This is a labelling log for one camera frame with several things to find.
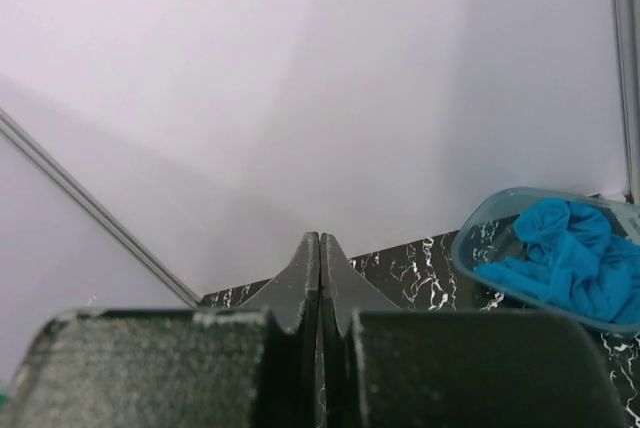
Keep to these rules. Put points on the left aluminium corner post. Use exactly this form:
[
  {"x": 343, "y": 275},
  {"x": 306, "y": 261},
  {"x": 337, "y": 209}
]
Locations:
[{"x": 44, "y": 162}]

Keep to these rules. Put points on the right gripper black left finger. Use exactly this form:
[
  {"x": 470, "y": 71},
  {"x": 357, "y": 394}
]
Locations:
[{"x": 250, "y": 366}]

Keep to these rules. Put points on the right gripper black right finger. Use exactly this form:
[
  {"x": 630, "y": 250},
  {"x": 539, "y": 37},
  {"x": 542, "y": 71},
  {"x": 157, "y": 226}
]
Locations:
[{"x": 387, "y": 367}]

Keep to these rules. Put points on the right aluminium corner post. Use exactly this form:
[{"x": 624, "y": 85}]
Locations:
[{"x": 627, "y": 25}]

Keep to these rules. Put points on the clear blue plastic bin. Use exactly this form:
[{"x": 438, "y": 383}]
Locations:
[{"x": 488, "y": 236}]

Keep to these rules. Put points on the blue t shirt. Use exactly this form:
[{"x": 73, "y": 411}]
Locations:
[{"x": 574, "y": 262}]

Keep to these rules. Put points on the aluminium corner post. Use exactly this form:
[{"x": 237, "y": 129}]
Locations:
[
  {"x": 44, "y": 162},
  {"x": 627, "y": 25}
]

